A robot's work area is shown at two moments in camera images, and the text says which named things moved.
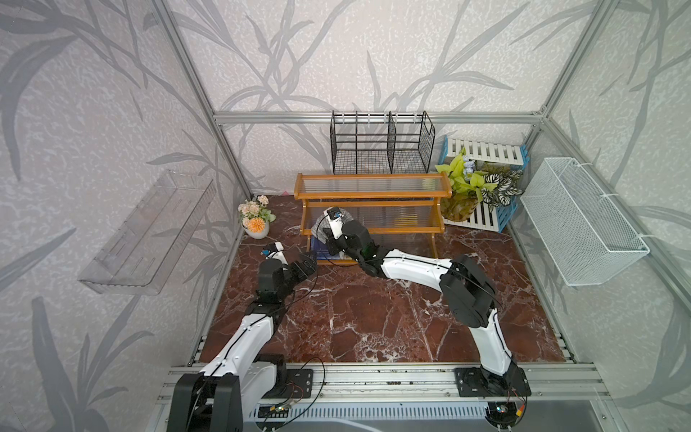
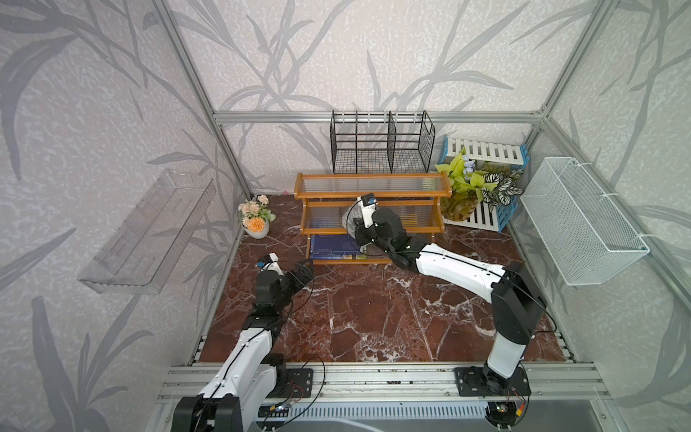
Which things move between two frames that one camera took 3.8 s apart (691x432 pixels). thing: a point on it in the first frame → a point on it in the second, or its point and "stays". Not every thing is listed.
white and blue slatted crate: x=487 y=154 stays
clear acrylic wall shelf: x=143 y=255 stays
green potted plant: x=464 y=189 stays
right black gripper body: x=334 y=245 → x=365 y=236
